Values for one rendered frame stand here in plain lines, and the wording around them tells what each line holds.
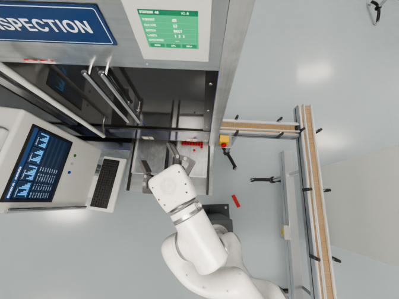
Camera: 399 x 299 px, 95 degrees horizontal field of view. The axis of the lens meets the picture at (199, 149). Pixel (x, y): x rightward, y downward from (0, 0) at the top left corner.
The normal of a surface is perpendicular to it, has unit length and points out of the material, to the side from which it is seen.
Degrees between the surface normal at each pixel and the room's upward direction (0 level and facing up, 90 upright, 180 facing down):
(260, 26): 0
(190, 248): 37
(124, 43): 90
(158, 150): 0
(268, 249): 0
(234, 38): 90
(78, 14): 90
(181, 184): 11
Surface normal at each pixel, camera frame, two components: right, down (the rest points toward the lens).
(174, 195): -0.19, -0.07
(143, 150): 0.00, -0.28
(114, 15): -0.05, 0.96
